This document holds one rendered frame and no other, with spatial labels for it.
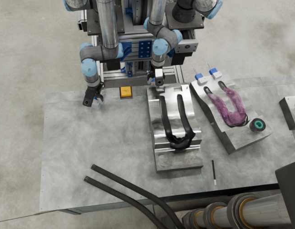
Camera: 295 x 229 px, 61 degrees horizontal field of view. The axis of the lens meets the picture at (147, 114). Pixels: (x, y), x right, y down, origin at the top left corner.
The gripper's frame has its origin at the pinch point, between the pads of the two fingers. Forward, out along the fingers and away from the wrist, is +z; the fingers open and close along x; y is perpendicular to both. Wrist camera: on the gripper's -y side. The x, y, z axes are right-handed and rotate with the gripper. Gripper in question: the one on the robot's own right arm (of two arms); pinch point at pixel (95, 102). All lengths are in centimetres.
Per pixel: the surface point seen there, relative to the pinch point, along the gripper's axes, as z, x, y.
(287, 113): 1, -113, 37
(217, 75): -4, -64, 45
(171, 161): -2, -54, -18
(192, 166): -2, -66, -17
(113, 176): -1.8, -28.0, -37.5
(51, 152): 4.6, 11.0, -36.7
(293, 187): -100, -66, -44
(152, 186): 4, -49, -33
